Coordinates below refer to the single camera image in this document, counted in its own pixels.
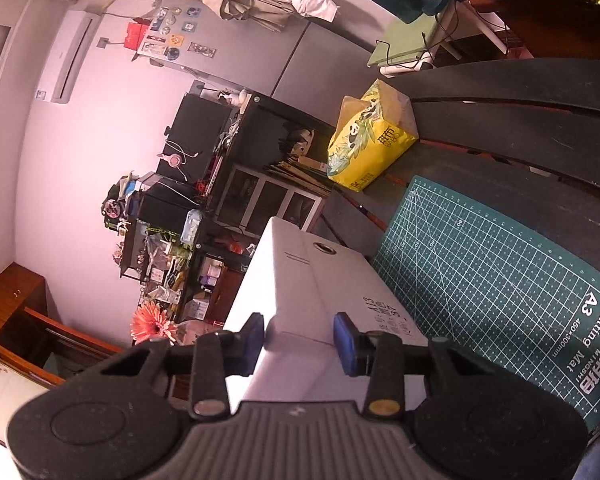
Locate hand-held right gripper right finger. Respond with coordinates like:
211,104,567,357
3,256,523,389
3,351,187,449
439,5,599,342
332,312,487,420

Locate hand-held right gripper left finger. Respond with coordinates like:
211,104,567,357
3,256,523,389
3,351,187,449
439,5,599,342
100,312,265,420

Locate large white storage box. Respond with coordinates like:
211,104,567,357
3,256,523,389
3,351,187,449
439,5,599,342
305,237,428,403

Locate orange gerbera flower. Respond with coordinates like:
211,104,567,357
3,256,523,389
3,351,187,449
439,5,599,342
131,302,178,345

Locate light blue wipes pack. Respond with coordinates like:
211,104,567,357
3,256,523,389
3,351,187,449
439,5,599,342
180,208,203,243

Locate green cutting mat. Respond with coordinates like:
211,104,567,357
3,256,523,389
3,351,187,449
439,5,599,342
370,175,600,433

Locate pink headphones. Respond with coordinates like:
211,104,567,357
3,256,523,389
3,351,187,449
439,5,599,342
157,140,201,181

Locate yellow tissue pack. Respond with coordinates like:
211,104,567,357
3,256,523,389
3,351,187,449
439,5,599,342
327,79,420,192

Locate black shelf unit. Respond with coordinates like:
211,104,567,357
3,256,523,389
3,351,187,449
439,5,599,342
105,92,341,326

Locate brown wooden furniture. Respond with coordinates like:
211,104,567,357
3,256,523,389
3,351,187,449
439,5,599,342
0,262,126,391

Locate grey refrigerator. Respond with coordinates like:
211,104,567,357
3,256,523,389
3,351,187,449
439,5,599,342
135,0,378,106

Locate red pouch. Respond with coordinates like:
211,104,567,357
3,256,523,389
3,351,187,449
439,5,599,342
125,20,151,52

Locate white air conditioner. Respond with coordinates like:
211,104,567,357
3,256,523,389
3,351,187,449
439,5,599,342
35,7,103,106

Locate hanging beige white clothes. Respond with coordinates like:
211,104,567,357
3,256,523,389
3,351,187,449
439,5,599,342
202,0,341,33

